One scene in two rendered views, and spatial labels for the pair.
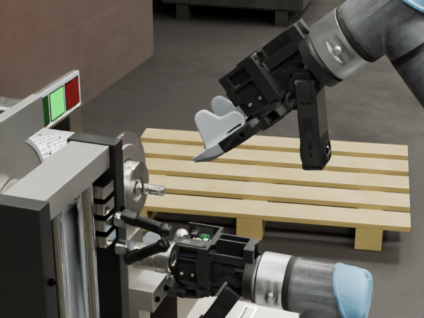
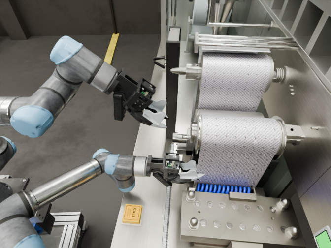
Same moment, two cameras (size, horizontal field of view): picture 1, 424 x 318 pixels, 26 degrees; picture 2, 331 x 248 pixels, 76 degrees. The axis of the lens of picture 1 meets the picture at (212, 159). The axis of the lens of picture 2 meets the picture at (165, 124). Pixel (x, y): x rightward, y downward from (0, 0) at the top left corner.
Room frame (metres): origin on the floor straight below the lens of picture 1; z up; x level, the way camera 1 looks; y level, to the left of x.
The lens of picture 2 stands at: (1.54, -0.11, 1.78)
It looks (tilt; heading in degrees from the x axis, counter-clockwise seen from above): 45 degrees down; 166
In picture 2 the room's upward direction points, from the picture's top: straight up
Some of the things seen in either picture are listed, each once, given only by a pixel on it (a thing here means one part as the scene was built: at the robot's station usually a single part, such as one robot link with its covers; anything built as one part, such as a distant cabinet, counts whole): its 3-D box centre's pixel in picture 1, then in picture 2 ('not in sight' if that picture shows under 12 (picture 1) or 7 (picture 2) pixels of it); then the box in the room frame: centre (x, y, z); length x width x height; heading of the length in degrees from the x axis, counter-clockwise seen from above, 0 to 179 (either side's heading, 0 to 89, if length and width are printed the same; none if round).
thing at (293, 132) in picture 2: not in sight; (292, 131); (1.19, 0.40, 1.28); 0.06 x 0.05 x 0.02; 71
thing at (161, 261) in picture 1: (166, 256); (175, 137); (1.04, 0.06, 1.18); 0.04 x 0.02 x 0.04; 161
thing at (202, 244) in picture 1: (216, 265); (163, 167); (1.12, -0.01, 1.12); 0.12 x 0.08 x 0.09; 71
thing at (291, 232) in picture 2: not in sight; (293, 231); (1.41, 0.35, 1.05); 0.04 x 0.04 x 0.04
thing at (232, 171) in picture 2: not in sight; (228, 172); (1.19, 0.22, 1.11); 0.23 x 0.01 x 0.18; 71
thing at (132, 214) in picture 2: not in sight; (132, 213); (1.17, -0.15, 0.91); 0.07 x 0.07 x 0.02; 71
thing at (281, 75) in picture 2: not in sight; (275, 75); (0.96, 0.48, 1.34); 0.07 x 0.07 x 0.07; 71
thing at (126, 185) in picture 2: not in sight; (122, 176); (1.05, -0.16, 1.01); 0.11 x 0.08 x 0.11; 33
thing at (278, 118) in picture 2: not in sight; (274, 137); (1.18, 0.36, 1.25); 0.15 x 0.01 x 0.15; 161
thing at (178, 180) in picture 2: not in sight; (179, 176); (1.16, 0.04, 1.09); 0.09 x 0.05 x 0.02; 70
